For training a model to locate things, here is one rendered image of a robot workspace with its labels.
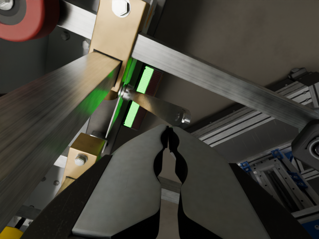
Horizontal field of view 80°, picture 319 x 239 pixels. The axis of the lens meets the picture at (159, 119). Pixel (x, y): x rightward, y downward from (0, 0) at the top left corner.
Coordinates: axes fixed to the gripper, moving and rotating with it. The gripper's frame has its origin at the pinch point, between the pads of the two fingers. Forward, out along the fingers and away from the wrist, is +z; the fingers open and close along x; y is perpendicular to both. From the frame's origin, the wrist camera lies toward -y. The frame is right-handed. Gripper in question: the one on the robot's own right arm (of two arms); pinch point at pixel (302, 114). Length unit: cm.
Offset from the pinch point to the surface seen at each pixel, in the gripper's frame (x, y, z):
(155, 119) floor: -55, -10, 82
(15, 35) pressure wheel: -3.1, -40.1, -8.7
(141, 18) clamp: 3.3, -29.0, -4.8
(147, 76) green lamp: -7.8, -25.9, 11.9
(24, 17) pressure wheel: -0.9, -39.3, -8.7
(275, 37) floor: 17, 29, 83
